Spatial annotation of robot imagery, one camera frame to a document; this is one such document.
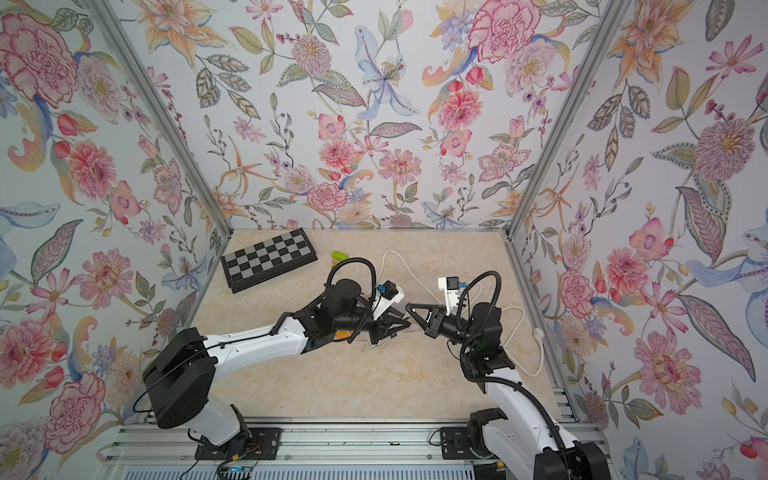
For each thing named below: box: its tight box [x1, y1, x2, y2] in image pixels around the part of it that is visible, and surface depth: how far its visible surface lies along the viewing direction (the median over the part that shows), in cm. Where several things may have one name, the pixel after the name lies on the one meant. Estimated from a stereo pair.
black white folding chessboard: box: [220, 227, 319, 294], surface depth 110 cm
